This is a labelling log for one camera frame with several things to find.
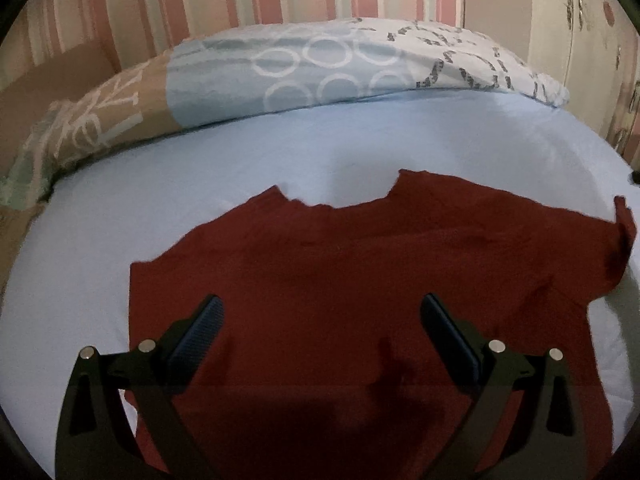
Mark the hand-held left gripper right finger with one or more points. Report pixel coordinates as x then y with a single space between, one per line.
450 340

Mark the dark red shirt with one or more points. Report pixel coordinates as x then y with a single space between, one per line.
325 270

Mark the light blue bed sheet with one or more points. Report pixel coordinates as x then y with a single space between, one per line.
350 145

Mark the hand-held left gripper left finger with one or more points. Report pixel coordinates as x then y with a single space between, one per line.
200 330

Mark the patterned blue and beige pillow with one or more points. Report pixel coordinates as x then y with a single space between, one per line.
325 70

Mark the white flower-decorated wardrobe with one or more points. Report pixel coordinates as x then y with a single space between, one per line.
560 35

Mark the pink padded headboard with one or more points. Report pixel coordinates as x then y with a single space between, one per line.
50 90

